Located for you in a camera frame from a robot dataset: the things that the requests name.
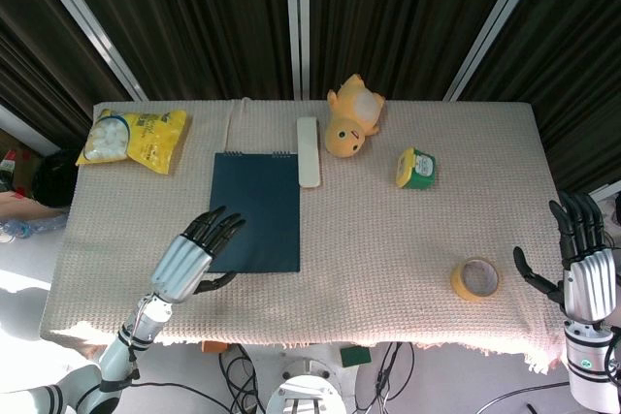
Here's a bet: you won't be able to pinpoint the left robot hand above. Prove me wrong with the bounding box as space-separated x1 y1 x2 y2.
149 206 247 305

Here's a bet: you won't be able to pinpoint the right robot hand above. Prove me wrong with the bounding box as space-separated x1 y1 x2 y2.
512 190 618 324

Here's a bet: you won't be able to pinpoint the dark blue notebook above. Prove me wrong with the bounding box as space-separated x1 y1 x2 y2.
207 149 302 274

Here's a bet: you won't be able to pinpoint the robot base torso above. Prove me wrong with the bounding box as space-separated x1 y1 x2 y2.
264 358 346 414

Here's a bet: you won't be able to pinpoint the yellow tape roll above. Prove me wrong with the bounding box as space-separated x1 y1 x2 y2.
450 257 501 303

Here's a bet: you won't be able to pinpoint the yellow snack bag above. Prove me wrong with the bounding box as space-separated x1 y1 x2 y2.
75 109 188 175

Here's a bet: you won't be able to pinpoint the black round bag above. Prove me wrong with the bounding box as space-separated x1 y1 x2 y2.
31 149 80 208

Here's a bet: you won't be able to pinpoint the plastic water bottle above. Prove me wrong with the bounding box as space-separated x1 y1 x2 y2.
0 214 67 239

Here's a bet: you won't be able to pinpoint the cream white remote control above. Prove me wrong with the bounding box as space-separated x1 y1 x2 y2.
296 115 322 189

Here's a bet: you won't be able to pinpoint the green sponge block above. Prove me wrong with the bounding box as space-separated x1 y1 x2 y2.
339 345 373 368

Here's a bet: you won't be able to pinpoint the beige knitted tablecloth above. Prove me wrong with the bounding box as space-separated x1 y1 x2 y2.
39 99 570 375

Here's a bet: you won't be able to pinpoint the green yellow round container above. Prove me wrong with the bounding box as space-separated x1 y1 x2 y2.
395 146 437 190

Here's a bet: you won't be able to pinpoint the yellow plush duck toy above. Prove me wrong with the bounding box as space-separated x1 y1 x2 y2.
323 73 387 159

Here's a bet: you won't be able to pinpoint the dark curtain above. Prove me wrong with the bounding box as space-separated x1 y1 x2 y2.
0 0 621 195

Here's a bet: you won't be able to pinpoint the black floor cables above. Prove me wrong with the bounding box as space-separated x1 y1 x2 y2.
217 341 573 414

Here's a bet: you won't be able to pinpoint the white slanted frame post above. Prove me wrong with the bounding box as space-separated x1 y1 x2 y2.
442 0 554 103
22 0 149 103

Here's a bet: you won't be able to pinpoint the white vertical frame post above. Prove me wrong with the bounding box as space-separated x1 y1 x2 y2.
283 0 311 100

